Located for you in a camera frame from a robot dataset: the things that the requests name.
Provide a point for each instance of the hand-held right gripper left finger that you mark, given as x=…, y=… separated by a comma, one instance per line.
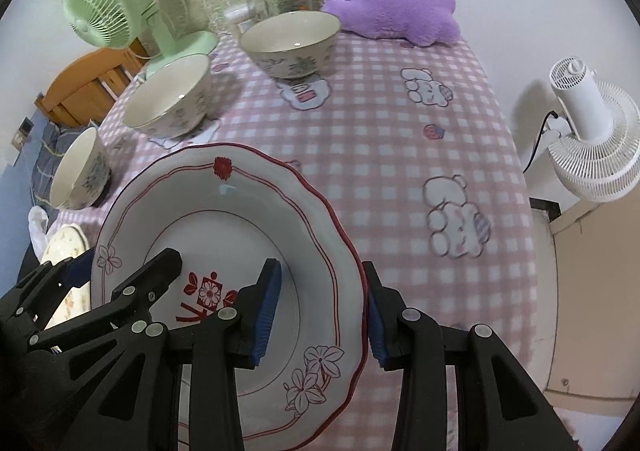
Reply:
x=265, y=316

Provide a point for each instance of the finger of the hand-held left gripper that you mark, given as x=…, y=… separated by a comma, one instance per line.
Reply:
x=150, y=276
x=80, y=267

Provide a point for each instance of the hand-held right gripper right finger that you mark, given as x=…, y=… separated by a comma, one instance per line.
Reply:
x=375, y=326

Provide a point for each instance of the large round yellow floral plate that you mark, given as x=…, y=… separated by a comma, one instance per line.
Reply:
x=62, y=243

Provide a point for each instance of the white plate with red pattern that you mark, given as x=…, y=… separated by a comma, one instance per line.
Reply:
x=225, y=231

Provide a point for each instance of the floral ceramic bowl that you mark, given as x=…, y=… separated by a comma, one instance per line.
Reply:
x=165, y=96
x=295, y=58
x=75, y=171

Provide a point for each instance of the white cloth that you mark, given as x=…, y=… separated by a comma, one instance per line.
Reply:
x=37, y=226

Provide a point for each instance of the grey plaid pillow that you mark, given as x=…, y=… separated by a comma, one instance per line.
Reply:
x=47, y=151

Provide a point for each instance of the wooden headboard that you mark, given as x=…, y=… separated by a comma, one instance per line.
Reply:
x=80, y=81

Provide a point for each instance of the pink checked tablecloth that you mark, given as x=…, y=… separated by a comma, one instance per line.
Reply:
x=400, y=131

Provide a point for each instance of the beige cabinet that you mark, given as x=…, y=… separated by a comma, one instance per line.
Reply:
x=590, y=306

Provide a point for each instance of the green desk fan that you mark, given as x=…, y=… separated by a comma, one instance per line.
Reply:
x=95, y=6

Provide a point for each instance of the cotton swab box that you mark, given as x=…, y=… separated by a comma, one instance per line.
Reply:
x=237, y=14

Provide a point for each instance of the white fan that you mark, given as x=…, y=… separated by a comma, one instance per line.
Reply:
x=590, y=106

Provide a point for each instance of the purple plush toy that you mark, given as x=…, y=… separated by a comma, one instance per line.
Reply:
x=390, y=6

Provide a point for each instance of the white wall outlet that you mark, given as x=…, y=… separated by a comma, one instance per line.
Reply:
x=17, y=140

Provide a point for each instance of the dark wall switch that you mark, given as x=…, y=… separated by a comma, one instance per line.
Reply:
x=24, y=126

